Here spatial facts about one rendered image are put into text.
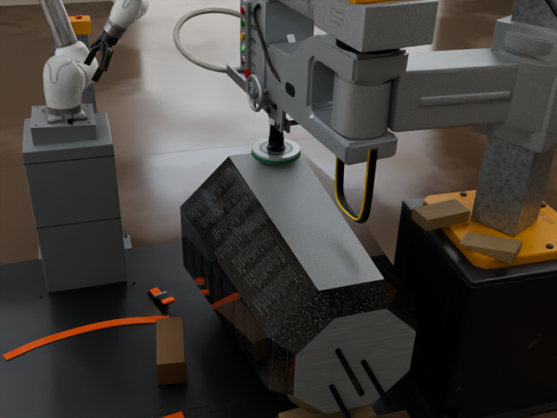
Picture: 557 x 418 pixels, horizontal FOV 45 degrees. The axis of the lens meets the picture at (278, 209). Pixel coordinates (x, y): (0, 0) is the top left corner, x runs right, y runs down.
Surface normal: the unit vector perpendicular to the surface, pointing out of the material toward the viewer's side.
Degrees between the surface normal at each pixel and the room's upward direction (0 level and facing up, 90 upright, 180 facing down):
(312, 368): 90
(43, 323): 0
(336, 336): 90
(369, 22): 90
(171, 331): 0
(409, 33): 90
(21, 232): 0
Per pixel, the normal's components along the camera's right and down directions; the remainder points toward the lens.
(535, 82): -0.41, 0.45
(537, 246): 0.03, -0.86
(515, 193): -0.70, 0.35
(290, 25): 0.41, 0.47
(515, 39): -0.85, 0.25
